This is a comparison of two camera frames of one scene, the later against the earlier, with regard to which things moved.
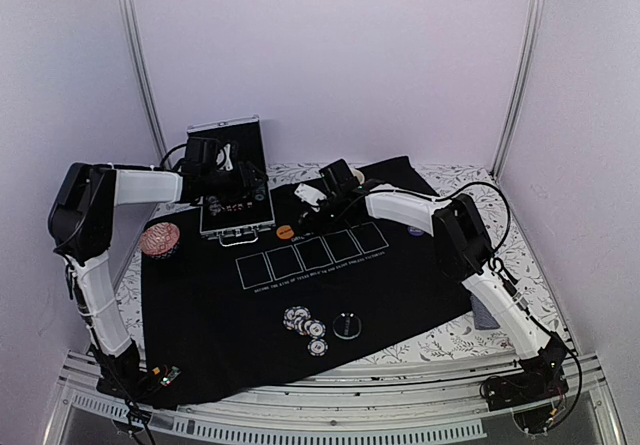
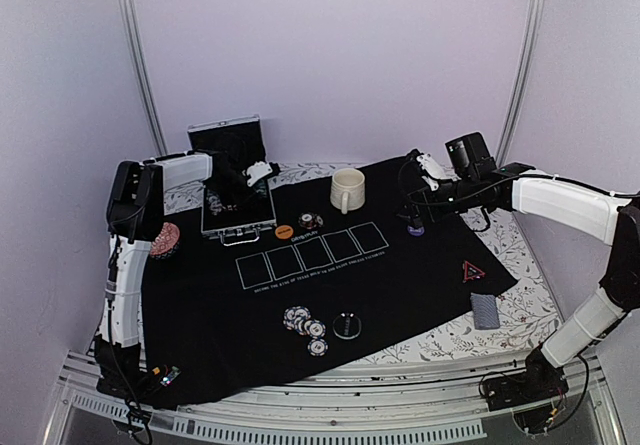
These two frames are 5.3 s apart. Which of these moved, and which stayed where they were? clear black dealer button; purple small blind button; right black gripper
Moved: right black gripper
Stayed: clear black dealer button; purple small blind button
